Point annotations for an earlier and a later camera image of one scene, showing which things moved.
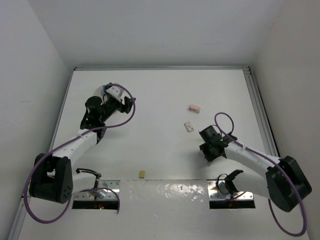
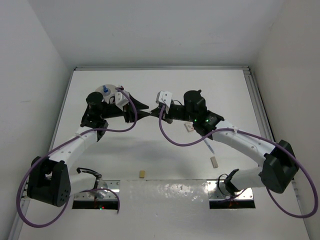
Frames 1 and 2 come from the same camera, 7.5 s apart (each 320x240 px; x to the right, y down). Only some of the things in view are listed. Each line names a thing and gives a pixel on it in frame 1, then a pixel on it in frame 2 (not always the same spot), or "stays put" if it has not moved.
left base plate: (101, 194) stays put
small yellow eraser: (142, 174) stays put
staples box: (189, 126) stays put
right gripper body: (208, 153) → (177, 112)
